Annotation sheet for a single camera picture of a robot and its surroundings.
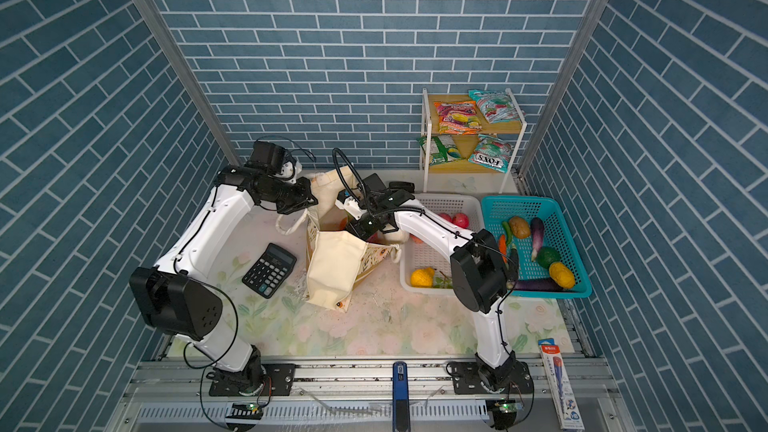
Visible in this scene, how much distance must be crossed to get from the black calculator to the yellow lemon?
38cm

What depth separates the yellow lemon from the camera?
0.86 m

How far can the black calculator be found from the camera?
90 centimetres
